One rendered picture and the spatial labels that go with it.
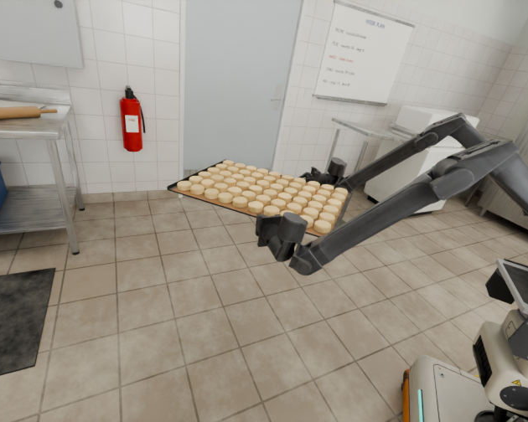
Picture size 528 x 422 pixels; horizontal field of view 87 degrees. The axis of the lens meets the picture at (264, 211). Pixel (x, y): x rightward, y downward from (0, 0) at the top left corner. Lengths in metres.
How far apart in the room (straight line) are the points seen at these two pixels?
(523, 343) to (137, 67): 2.68
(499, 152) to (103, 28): 2.47
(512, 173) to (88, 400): 1.69
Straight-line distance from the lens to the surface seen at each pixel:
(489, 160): 0.68
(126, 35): 2.64
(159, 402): 1.61
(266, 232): 0.78
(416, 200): 0.67
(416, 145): 1.12
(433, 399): 1.61
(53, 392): 1.74
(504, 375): 1.22
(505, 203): 4.54
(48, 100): 2.65
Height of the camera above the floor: 1.44
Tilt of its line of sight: 29 degrees down
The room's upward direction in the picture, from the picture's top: 10 degrees clockwise
